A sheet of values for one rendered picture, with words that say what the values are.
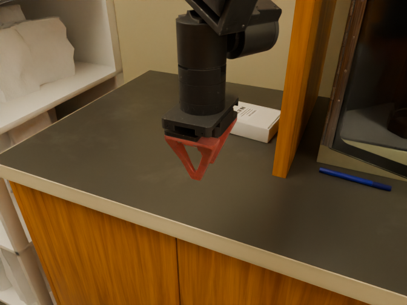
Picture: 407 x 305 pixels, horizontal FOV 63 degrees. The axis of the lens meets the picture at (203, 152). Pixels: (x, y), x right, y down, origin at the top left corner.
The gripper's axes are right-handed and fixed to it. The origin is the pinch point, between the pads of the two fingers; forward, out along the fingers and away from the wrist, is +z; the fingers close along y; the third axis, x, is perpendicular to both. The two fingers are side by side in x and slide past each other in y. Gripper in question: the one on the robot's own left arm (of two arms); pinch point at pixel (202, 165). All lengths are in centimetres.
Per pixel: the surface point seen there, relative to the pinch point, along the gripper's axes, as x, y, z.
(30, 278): 71, 9, 73
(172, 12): 45, 76, -6
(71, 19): 92, 75, -1
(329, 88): -11, 76, 14
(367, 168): -24.1, 32.7, 14.6
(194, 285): 4.7, 5.7, 36.2
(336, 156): -17.4, 32.7, 13.2
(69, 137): 46, 19, 15
